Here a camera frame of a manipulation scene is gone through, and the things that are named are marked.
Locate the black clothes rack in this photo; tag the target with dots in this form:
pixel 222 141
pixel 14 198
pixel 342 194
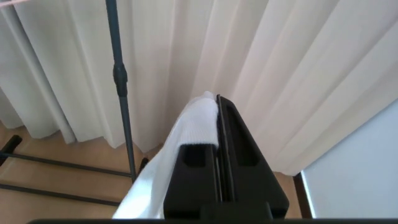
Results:
pixel 120 77

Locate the white printed t-shirt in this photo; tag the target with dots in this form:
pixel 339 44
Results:
pixel 196 124

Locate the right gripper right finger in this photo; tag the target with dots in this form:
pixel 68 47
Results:
pixel 252 186

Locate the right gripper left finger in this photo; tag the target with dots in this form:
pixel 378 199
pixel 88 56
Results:
pixel 189 186

